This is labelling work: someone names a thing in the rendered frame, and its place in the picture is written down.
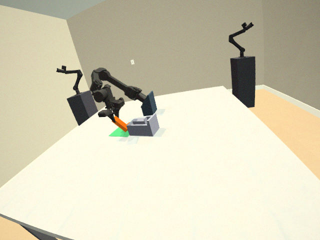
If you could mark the orange l-shaped part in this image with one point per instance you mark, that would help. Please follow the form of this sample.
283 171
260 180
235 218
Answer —
120 124

